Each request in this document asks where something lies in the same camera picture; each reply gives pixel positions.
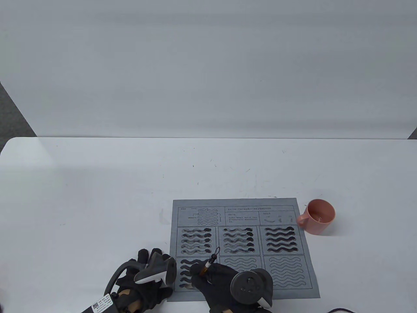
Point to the person's right hand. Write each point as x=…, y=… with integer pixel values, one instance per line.
x=218, y=288

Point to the person's left hand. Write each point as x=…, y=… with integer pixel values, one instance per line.
x=151, y=293

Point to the grey water writing practice cloth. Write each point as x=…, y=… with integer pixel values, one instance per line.
x=195, y=295

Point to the brown Chinese brush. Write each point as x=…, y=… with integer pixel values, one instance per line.
x=208, y=265

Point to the person's left forearm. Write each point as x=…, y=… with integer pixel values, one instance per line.
x=133, y=306

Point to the grey and white right controller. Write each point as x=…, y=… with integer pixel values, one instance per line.
x=247, y=287

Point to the grey and white controller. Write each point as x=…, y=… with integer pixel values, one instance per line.
x=247, y=287
x=171, y=270

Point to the grey and white left controller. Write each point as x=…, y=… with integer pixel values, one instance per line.
x=171, y=270

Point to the pink mug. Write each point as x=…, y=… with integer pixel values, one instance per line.
x=321, y=225

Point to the white backdrop panel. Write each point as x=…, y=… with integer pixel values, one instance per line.
x=208, y=65

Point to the black labelled left wrist camera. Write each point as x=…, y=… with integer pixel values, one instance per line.
x=101, y=305

